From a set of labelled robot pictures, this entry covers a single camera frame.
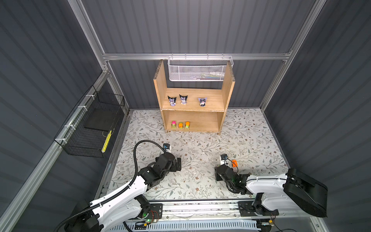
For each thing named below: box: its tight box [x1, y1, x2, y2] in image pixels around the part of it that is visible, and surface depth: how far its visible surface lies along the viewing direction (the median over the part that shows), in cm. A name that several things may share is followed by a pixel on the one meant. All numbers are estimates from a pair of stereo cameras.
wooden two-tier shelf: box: [153, 59, 236, 134], surface depth 89 cm
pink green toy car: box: [171, 120, 177, 130], surface depth 101 cm
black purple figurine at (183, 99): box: [178, 93, 188, 105], surface depth 84 cm
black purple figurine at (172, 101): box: [167, 95, 177, 107], surface depth 82 cm
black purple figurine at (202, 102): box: [198, 97, 207, 107], surface depth 82 cm
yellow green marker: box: [101, 130, 113, 154], surface depth 69 cm
